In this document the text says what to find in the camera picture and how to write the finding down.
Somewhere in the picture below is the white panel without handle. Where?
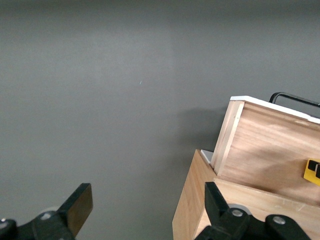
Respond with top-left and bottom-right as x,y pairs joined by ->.
200,149 -> 214,167

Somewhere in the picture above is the yellow wooden cube block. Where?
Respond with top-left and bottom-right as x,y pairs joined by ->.
302,157 -> 320,187

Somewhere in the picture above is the wooden drawer with white front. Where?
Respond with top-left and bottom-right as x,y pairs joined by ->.
209,95 -> 320,209

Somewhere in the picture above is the black metal drawer handle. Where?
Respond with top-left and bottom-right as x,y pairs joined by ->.
269,91 -> 320,109

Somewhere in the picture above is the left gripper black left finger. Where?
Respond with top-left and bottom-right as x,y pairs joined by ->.
0,182 -> 94,240

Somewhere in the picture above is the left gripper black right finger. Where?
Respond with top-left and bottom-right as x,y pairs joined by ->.
194,181 -> 311,240

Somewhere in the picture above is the wooden drawer cabinet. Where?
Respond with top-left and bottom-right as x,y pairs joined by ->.
171,148 -> 320,240

